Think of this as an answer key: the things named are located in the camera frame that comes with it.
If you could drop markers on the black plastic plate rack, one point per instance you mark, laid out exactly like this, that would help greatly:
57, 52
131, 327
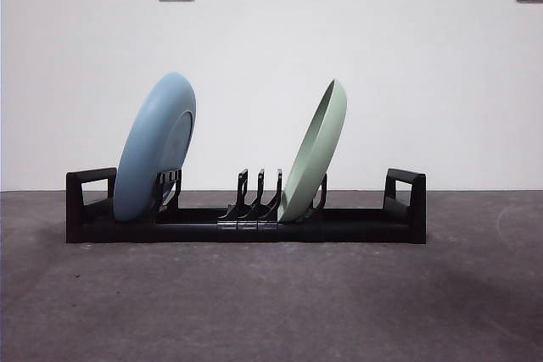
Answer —
360, 230

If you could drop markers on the blue round plate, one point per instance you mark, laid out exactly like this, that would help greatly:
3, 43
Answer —
148, 150

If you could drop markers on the pale green round plate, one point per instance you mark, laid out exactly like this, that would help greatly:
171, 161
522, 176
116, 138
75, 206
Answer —
314, 158

